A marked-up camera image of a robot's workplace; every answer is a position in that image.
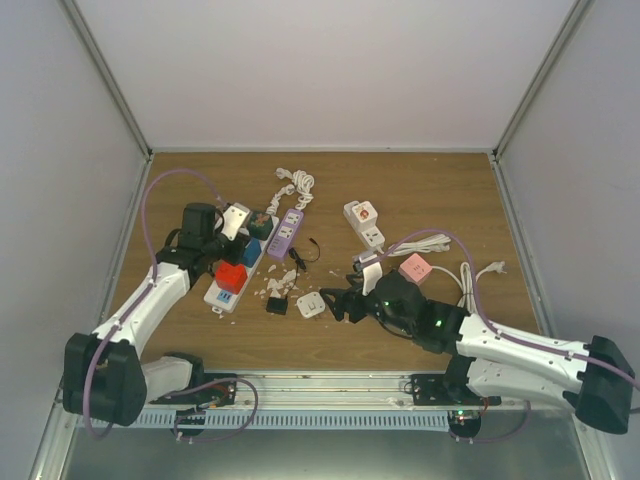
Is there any red cube socket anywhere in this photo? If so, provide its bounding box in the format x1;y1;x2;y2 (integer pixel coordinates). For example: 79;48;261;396
214;261;248;295

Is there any pink cube socket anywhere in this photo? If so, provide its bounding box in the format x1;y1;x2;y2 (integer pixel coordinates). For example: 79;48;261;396
398;253;433;286

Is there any white cube socket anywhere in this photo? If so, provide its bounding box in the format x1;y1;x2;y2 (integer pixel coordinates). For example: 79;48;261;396
350;201;378;230

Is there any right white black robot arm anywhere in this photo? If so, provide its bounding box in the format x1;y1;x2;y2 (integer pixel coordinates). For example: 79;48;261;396
320;270;637;435

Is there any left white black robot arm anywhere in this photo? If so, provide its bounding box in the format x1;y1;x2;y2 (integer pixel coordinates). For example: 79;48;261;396
62;203;251;426

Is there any black charger plug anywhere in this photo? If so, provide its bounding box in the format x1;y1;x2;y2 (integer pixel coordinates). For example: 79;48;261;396
265;297;289;315

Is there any white square adapter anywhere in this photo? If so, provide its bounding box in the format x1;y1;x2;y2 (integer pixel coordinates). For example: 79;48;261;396
296;292;326;319

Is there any purple power strip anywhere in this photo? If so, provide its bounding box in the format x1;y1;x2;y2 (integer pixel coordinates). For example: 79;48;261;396
267;209;304;262

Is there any white grey power strip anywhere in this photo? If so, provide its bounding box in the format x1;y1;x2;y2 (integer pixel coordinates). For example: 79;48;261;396
343;201;385;253

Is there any white multicolour power strip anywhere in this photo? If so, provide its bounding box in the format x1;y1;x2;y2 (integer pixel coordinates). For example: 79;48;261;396
203;216;280;314

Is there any white coiled cable back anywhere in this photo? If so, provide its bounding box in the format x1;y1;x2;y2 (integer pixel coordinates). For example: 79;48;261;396
267;166;316;214

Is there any white coiled cable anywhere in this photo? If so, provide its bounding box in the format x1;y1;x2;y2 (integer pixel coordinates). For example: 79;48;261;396
429;259;508;314
267;166;316;214

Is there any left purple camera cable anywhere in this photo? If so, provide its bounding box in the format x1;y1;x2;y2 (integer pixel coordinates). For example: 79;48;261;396
82;168;226;441

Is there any purple camera cable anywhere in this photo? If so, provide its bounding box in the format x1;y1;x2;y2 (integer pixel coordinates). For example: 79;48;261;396
357;228;640;446
82;168;226;441

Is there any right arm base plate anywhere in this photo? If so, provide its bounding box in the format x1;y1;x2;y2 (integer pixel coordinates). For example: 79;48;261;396
399;372;503;437

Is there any white coiled cable right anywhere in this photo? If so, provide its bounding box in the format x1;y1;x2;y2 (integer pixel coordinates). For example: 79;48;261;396
429;259;508;314

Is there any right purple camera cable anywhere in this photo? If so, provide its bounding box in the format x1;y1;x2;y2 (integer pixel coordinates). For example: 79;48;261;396
357;228;640;446

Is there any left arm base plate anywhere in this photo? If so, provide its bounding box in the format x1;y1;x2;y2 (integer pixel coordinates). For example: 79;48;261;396
150;372;238;437

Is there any grey slotted cable duct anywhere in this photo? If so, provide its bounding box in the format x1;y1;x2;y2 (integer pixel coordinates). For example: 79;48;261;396
74;409;451;431

